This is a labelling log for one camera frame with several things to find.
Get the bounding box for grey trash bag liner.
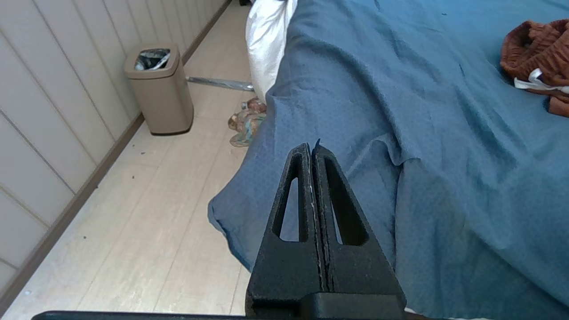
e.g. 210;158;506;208
135;48;171;72

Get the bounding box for thin metal floor rod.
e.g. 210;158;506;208
186;76;255;92

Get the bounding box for white blanket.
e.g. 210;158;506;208
245;0;298;103

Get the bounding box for blue bed sheet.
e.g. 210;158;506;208
208;0;569;320

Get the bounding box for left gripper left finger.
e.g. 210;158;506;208
245;143;329;318

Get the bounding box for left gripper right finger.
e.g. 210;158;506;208
312;139;407;307

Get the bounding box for beige trash bin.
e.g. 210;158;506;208
124;43;194;136

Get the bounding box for brown drawstring shorts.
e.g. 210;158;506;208
500;19;569;118

